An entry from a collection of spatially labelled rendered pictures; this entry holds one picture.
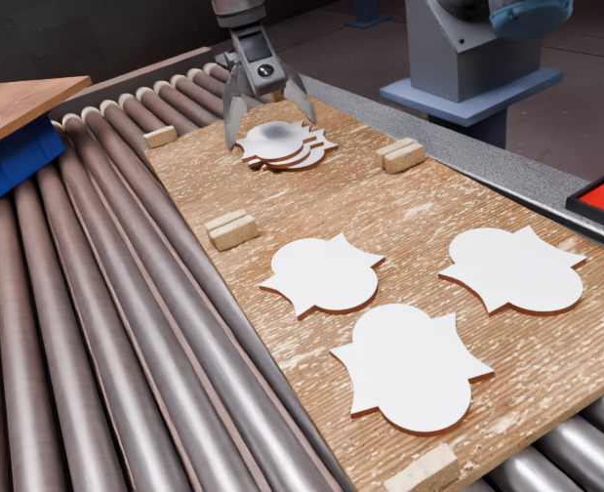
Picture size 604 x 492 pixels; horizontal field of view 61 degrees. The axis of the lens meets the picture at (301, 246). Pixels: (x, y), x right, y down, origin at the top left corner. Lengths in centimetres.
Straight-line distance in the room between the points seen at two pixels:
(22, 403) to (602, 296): 59
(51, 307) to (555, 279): 60
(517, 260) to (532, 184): 20
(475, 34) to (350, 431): 84
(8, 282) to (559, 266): 71
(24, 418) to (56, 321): 14
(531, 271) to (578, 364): 11
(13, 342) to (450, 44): 88
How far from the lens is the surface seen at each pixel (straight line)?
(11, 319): 76
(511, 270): 56
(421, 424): 43
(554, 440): 48
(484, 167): 79
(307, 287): 56
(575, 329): 52
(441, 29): 110
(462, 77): 110
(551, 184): 75
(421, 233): 62
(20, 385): 66
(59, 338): 68
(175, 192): 84
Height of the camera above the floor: 131
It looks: 36 degrees down
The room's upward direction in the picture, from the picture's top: 14 degrees counter-clockwise
